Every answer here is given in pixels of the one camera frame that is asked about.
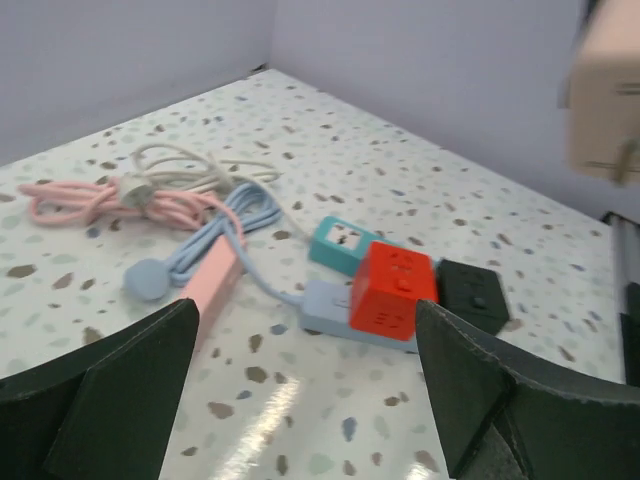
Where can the teal power strip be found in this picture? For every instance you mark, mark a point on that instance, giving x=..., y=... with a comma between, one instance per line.
x=340, y=245

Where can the pink plug adapter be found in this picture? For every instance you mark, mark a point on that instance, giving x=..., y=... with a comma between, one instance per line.
x=601, y=93

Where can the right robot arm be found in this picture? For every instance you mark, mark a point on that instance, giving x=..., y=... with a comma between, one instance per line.
x=625, y=247

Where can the pink power strip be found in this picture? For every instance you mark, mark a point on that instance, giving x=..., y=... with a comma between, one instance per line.
x=211, y=286

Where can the red plug adapter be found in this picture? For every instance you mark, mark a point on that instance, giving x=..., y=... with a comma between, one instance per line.
x=389, y=282

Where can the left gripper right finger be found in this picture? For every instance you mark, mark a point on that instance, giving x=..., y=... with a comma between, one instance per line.
x=504, y=413

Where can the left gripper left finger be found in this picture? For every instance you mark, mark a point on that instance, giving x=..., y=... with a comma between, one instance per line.
x=103, y=411

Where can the black plug adapter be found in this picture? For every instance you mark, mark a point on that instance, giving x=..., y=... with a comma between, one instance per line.
x=474, y=294

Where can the light blue power strip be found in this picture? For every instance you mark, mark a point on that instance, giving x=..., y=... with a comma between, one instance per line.
x=325, y=309

